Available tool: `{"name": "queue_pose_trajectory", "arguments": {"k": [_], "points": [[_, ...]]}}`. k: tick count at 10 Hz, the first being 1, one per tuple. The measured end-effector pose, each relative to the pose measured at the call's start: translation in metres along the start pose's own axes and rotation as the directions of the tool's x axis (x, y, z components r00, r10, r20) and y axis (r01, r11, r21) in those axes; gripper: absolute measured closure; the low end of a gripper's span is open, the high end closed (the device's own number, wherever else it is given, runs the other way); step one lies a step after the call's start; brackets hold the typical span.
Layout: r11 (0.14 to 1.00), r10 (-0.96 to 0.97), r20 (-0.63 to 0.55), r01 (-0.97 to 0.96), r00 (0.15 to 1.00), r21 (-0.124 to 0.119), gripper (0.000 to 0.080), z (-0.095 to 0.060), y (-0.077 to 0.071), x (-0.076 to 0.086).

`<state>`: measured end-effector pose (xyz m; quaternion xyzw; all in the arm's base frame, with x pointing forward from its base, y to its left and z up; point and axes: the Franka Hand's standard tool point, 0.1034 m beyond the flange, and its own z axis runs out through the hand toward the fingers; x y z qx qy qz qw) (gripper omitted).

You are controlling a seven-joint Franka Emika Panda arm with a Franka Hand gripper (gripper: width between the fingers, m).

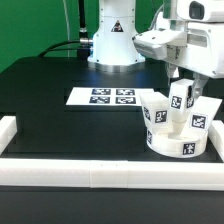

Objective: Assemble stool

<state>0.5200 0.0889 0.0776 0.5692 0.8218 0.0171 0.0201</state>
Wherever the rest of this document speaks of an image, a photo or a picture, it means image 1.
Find white front fence bar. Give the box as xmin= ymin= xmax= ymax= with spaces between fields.
xmin=0 ymin=158 xmax=224 ymax=191

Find white marker sheet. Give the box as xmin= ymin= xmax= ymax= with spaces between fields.
xmin=66 ymin=87 xmax=154 ymax=106

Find black base cables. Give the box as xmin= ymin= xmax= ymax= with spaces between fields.
xmin=38 ymin=0 xmax=94 ymax=61

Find white left fence bar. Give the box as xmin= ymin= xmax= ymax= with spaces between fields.
xmin=0 ymin=116 xmax=17 ymax=155

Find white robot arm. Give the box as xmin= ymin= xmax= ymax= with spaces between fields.
xmin=88 ymin=0 xmax=224 ymax=97

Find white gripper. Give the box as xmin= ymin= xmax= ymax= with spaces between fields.
xmin=165 ymin=22 xmax=224 ymax=99

